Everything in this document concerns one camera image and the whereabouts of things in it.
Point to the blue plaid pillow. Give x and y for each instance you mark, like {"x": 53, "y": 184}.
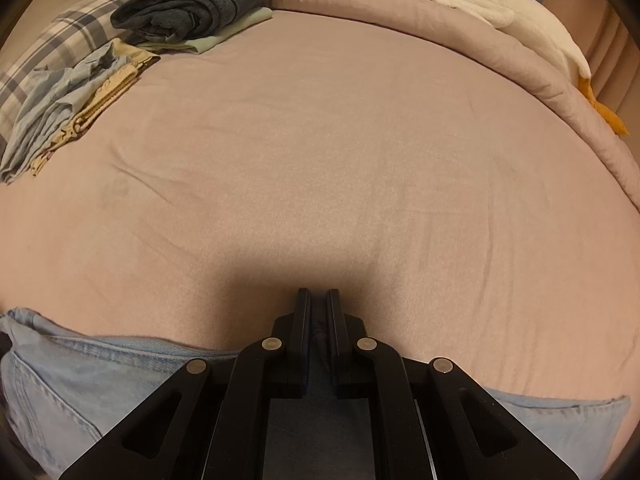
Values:
{"x": 80, "y": 25}

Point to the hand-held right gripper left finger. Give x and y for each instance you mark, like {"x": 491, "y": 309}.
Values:
{"x": 300, "y": 320}

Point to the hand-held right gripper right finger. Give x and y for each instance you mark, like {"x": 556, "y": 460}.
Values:
{"x": 336, "y": 320}

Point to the white goose plush toy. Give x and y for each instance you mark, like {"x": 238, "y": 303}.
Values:
{"x": 525, "y": 15}

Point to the pink curtain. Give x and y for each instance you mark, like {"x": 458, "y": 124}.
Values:
{"x": 600, "y": 35}

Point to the folded light blue garment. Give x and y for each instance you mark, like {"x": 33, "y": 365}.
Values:
{"x": 45, "y": 100}

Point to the folded beige garment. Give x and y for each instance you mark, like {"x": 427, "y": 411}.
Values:
{"x": 110, "y": 87}

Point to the light blue denim pants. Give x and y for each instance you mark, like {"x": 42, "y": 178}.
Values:
{"x": 75, "y": 385}

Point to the folded dark jeans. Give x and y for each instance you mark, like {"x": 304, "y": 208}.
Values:
{"x": 200, "y": 0}

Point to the folded light green cloth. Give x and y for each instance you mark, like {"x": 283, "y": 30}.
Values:
{"x": 240, "y": 22}

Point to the pink quilt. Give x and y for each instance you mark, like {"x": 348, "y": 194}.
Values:
{"x": 400, "y": 5}

